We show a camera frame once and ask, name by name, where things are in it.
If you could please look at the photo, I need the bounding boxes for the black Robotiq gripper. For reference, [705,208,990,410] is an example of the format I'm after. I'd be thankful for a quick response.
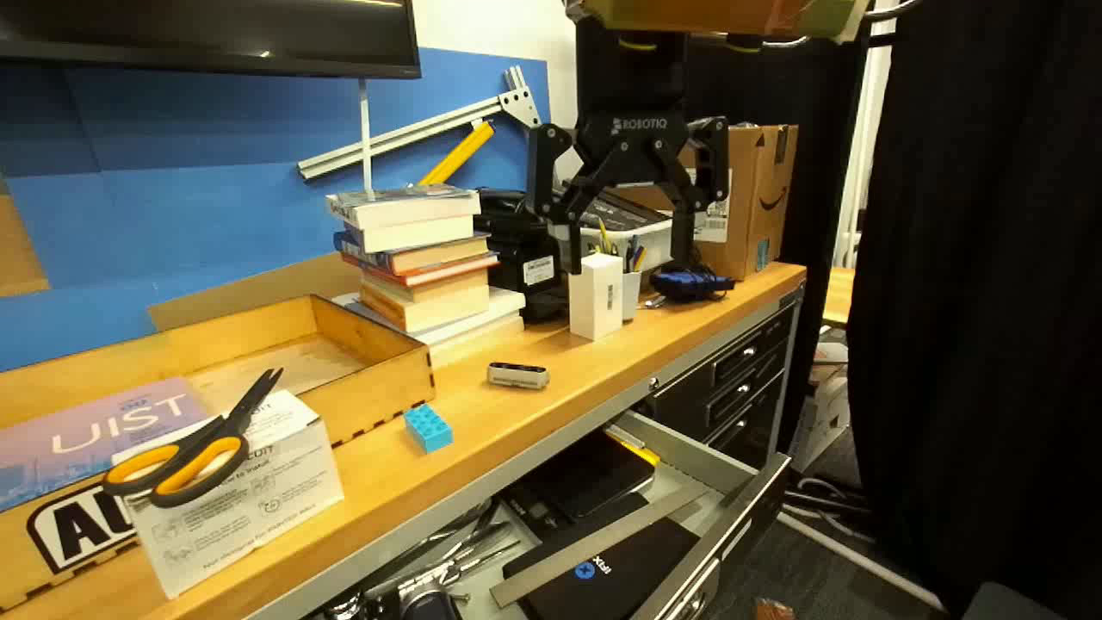
[525,18,733,271]

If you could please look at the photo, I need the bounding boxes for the small blue toy block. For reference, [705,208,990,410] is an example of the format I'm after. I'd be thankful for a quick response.
[403,401,458,453]

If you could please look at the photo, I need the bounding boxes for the grey metal workbench drawer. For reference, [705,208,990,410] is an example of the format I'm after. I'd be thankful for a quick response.
[302,410,796,620]

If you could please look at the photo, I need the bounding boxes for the black drawer cabinet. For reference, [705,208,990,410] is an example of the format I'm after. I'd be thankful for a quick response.
[633,290,805,474]

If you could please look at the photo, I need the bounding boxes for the white storage bin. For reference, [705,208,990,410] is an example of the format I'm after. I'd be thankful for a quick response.
[547,192,678,280]

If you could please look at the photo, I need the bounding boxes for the white upright small box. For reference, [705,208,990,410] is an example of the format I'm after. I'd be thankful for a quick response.
[570,251,627,345]

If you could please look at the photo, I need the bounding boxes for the blue black round gadget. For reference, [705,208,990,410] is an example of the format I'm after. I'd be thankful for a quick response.
[652,261,736,306]

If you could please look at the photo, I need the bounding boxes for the black box with white label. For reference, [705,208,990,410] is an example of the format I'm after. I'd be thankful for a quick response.
[480,190,576,326]

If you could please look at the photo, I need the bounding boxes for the cardboard shipping box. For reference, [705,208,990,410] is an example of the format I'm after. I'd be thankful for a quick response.
[677,122,803,282]

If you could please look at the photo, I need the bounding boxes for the yellow flat bar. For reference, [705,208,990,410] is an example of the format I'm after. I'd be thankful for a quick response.
[417,116,499,192]

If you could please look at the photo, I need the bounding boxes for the wide white book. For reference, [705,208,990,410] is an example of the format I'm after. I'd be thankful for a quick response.
[342,287,531,350]

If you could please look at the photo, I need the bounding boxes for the red covered book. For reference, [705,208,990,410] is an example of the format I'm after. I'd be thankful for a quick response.
[342,251,504,294]

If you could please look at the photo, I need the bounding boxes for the brown covered book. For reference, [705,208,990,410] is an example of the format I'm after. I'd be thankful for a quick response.
[330,232,495,280]

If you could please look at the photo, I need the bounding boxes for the thick white paged book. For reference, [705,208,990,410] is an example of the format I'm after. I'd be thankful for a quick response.
[342,215,483,258]

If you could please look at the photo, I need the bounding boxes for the tan thick book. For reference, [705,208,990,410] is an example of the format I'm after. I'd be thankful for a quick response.
[356,271,495,336]

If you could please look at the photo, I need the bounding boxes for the dark covered white book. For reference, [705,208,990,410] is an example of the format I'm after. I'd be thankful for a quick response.
[323,187,487,232]

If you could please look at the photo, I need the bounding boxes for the thin white rod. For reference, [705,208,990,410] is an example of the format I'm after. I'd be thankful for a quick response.
[359,75,376,201]

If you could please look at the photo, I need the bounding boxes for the black flat case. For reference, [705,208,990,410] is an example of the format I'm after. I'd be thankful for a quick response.
[499,432,660,534]

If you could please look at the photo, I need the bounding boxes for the large wooden tray box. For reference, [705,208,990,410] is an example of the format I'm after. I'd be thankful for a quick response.
[0,294,438,612]

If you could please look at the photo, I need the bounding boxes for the metal pliers tools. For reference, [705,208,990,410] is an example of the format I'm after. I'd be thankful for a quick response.
[391,504,528,581]

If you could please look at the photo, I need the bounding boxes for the black notebook with blue logo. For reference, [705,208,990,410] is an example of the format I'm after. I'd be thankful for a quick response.
[504,513,704,620]

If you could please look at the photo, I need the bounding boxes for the black curtain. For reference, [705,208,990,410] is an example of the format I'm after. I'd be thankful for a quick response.
[846,0,1102,620]

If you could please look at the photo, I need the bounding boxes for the black flat screen monitor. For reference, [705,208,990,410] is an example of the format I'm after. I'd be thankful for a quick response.
[0,0,425,81]

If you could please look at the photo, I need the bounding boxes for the white printed paper box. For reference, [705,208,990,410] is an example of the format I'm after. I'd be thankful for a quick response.
[113,388,347,603]

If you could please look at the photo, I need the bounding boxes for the grey rounded seat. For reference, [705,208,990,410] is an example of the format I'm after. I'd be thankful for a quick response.
[962,579,1078,620]

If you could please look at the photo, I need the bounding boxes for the purple UIST sign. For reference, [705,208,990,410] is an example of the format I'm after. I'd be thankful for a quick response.
[0,374,217,513]

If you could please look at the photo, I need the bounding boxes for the brown cardboard piece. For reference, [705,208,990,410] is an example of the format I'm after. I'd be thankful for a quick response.
[0,181,51,300]

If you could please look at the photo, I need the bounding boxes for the black white letter sticker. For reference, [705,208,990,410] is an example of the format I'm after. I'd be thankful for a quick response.
[23,478,150,579]

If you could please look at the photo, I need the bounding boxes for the orange green camera mount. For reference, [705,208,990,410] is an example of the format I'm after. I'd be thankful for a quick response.
[564,0,874,46]

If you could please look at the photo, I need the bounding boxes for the aluminium extrusion rail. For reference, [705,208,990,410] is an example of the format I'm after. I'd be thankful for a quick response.
[298,62,546,181]

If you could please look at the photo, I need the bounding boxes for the black floor cables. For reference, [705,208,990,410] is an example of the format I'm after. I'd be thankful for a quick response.
[790,469,881,544]

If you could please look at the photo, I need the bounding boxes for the orange handled black scissors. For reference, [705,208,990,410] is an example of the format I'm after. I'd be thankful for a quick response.
[101,365,285,511]

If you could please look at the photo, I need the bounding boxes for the blue wall panel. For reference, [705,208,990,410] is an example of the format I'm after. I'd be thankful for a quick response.
[0,46,553,373]

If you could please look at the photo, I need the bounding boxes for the black camera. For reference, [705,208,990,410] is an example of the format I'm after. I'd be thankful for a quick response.
[372,573,466,620]

